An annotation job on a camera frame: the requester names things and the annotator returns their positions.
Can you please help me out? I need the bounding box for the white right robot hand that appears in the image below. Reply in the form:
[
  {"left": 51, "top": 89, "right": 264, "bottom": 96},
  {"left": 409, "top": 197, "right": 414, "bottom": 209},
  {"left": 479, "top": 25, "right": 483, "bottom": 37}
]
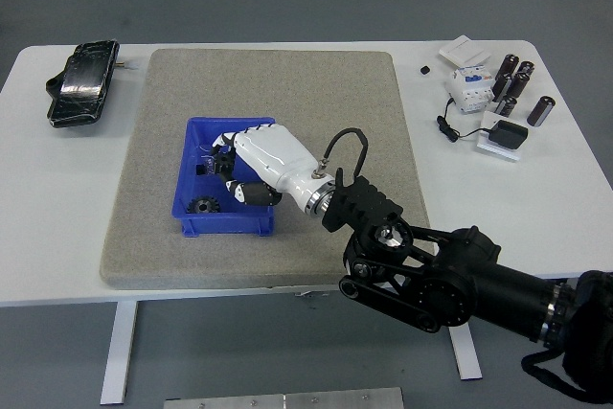
[{"left": 209, "top": 124, "right": 336, "bottom": 216}]

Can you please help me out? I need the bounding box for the large black gear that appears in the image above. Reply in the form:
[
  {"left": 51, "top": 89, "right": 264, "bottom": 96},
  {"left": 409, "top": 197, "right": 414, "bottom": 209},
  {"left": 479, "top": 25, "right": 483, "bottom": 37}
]
[{"left": 185, "top": 194, "right": 222, "bottom": 215}]

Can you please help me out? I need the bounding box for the blue plastic box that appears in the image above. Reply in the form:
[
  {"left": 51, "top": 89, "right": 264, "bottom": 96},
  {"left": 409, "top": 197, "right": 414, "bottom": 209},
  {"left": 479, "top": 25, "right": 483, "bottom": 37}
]
[{"left": 170, "top": 115, "right": 278, "bottom": 238}]

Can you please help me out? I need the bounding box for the grey-brown mat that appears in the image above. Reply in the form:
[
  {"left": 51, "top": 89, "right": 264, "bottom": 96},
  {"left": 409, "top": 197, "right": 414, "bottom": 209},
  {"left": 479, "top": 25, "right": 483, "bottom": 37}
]
[{"left": 98, "top": 48, "right": 438, "bottom": 291}]

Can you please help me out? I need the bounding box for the small clear bag with part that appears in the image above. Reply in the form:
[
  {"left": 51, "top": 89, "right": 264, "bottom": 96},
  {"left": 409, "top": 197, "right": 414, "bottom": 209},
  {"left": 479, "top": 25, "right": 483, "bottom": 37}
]
[{"left": 194, "top": 153, "right": 217, "bottom": 176}]

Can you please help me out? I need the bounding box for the white circuit breaker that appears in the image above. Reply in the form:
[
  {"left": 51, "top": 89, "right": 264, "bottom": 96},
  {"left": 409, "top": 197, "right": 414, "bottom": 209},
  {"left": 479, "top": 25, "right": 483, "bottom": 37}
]
[{"left": 445, "top": 63, "right": 495, "bottom": 116}]

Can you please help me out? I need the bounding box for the black power adapter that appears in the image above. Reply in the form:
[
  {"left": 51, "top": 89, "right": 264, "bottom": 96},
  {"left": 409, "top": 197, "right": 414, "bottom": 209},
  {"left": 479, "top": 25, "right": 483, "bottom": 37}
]
[{"left": 491, "top": 120, "right": 530, "bottom": 150}]

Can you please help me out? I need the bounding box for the grey metal plate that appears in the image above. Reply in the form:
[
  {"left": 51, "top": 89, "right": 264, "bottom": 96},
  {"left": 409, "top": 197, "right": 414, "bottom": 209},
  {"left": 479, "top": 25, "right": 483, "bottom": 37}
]
[{"left": 164, "top": 386, "right": 405, "bottom": 409}]

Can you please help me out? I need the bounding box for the white table leg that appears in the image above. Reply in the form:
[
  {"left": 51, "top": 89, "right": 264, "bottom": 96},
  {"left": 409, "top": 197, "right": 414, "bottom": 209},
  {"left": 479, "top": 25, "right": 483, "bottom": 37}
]
[
  {"left": 447, "top": 325, "right": 484, "bottom": 381},
  {"left": 99, "top": 301, "right": 140, "bottom": 405}
]

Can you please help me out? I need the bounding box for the black adapter cord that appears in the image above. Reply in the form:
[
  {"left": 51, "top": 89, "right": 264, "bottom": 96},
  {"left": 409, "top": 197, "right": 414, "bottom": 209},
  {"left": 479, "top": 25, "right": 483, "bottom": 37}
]
[{"left": 435, "top": 96, "right": 494, "bottom": 144}]

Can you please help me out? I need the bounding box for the white wall switch plate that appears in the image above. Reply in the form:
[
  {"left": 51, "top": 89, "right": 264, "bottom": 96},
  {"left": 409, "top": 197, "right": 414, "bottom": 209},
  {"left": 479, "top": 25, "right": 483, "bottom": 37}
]
[{"left": 438, "top": 34, "right": 492, "bottom": 68}]

